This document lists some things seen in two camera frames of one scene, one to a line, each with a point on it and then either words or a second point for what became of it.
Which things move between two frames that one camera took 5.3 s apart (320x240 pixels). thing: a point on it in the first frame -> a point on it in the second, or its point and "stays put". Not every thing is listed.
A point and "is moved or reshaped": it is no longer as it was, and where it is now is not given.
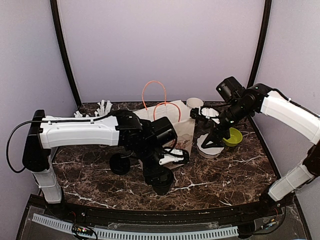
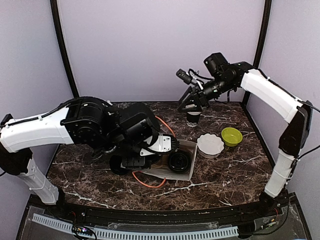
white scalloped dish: [208, 153] stays put
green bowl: [235, 138] stays put
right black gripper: [219, 142] -> [187, 101]
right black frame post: [262, 43] stays put
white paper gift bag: [155, 105] is moved or reshaped
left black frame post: [55, 13] stays put
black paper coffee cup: [162, 189] -> [179, 162]
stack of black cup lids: [118, 165] stays put
